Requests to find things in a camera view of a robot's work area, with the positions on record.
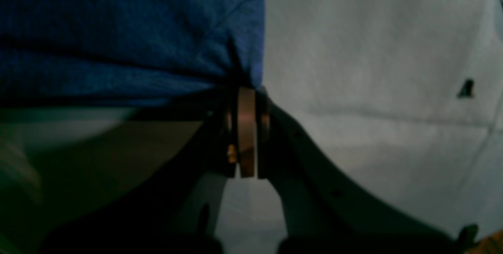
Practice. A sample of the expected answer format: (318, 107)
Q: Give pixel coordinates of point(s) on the teal table cloth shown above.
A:
(374, 83)

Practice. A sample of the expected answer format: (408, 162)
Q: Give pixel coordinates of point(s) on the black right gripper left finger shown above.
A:
(175, 210)

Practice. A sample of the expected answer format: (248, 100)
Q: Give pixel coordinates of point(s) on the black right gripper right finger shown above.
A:
(326, 212)

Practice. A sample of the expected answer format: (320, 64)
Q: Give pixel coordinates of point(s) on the blue t-shirt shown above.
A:
(127, 53)

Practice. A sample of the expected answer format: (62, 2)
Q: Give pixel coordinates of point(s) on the black screw lower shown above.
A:
(467, 89)

